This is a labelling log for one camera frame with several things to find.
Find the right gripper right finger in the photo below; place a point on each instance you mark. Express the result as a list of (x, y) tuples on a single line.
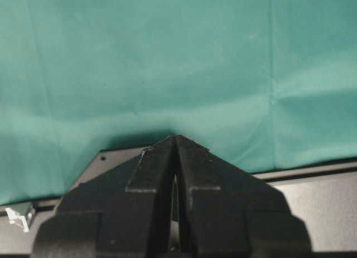
[(226, 212)]

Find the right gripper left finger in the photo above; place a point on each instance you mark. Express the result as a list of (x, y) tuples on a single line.
[(124, 212)]

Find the white clip on base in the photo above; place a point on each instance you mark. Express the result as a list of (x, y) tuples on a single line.
[(17, 219)]

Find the green table cloth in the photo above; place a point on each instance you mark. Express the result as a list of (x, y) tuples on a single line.
[(263, 84)]

